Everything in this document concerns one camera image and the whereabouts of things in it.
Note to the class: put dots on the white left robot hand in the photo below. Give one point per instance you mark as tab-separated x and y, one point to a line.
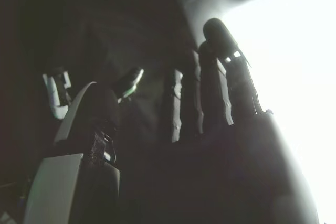
210	169

